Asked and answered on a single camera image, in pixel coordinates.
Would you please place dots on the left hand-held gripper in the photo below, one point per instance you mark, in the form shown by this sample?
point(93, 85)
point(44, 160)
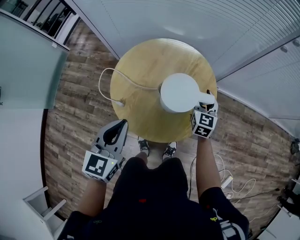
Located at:
point(97, 165)

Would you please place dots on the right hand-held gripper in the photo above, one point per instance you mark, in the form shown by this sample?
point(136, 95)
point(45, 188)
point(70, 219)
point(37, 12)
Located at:
point(204, 124)

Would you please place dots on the white round table lamp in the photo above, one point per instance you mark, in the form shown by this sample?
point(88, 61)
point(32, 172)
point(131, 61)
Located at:
point(180, 92)

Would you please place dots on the person's right forearm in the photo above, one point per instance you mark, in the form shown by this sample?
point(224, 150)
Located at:
point(207, 164)

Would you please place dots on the person's left forearm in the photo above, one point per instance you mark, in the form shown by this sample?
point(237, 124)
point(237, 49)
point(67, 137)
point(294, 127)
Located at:
point(93, 197)

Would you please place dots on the person's left shoe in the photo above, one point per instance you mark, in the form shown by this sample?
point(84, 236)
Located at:
point(144, 146)

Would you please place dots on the person's shoe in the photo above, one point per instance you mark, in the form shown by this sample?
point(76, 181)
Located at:
point(144, 146)
point(170, 150)

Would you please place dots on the person's left leg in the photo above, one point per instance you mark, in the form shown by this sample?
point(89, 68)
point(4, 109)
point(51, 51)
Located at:
point(141, 158)

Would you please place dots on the person's right shoe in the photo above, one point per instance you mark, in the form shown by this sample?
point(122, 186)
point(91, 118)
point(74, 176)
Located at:
point(170, 150)

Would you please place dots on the round wooden table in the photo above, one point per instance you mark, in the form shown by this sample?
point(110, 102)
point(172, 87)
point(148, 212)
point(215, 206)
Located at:
point(211, 28)

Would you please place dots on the white power adapter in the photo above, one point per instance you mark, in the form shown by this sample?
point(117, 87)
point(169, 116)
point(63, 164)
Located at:
point(227, 182)

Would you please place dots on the person's dark clothing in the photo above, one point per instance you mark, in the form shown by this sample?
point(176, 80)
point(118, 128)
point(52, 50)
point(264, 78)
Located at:
point(152, 206)

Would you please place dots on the white shelf unit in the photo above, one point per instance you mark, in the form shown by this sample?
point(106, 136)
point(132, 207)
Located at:
point(44, 211)

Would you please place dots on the frosted glass partition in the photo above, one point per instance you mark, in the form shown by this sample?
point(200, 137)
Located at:
point(28, 65)

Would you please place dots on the black metal railing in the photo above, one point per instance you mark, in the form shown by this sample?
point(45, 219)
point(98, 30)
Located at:
point(49, 18)

